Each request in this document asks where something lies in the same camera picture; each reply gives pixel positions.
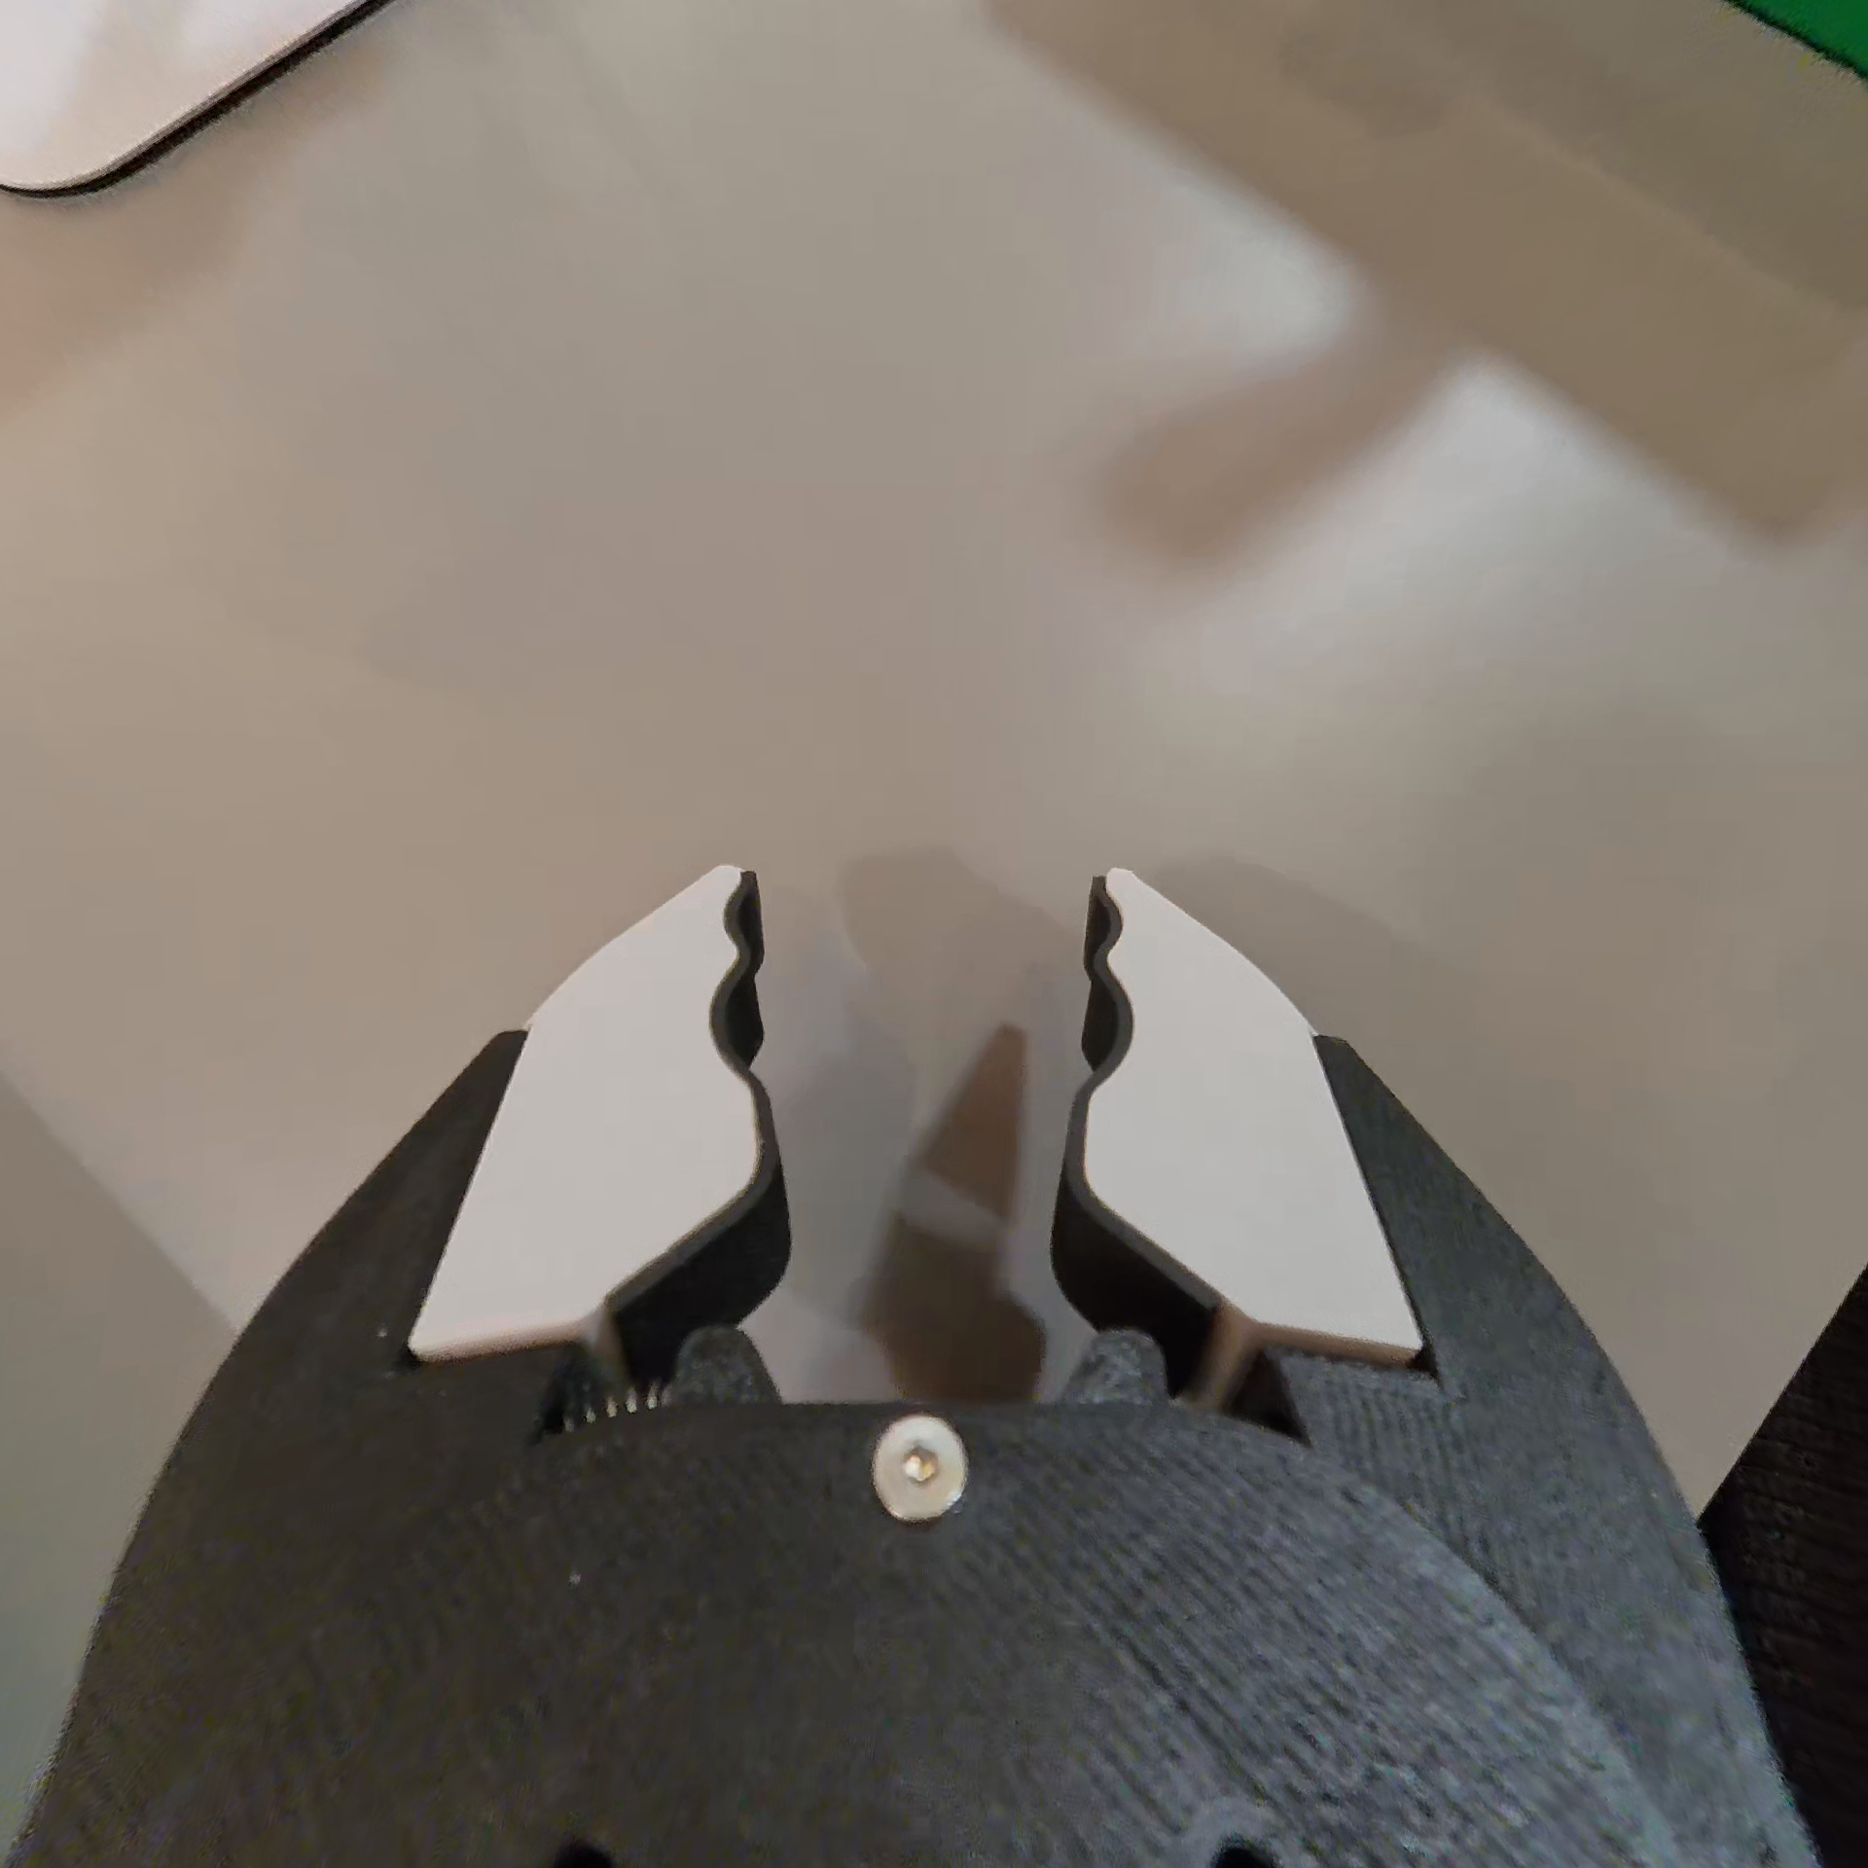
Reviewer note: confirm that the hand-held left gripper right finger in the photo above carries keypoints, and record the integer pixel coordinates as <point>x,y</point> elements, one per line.
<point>1242,1153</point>

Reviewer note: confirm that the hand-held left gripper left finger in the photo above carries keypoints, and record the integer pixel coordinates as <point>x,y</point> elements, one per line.
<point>612,1138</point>

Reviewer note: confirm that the green plastic bin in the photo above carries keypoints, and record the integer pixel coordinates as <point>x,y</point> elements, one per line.
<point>1811,22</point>

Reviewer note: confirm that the white stand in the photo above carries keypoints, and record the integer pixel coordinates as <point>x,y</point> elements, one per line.
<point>133,74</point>

